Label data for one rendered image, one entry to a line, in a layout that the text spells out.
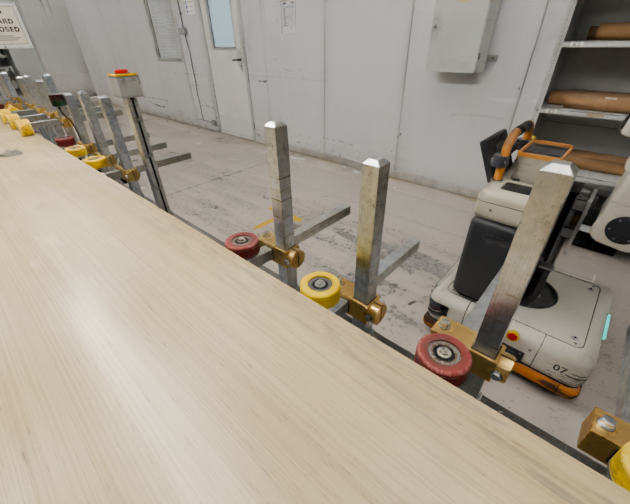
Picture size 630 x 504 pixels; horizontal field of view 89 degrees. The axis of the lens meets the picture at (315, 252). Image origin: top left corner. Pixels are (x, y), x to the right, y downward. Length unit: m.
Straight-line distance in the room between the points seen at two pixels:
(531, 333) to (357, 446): 1.27
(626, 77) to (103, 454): 3.13
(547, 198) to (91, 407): 0.64
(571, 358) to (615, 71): 2.04
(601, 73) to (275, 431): 2.97
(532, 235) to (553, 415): 1.33
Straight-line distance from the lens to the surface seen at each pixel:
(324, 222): 0.98
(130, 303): 0.70
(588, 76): 3.11
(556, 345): 1.63
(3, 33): 4.36
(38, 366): 0.66
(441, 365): 0.53
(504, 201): 1.40
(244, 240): 0.79
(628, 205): 1.52
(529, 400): 1.77
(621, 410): 0.74
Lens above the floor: 1.31
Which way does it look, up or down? 34 degrees down
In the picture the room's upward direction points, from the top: 1 degrees counter-clockwise
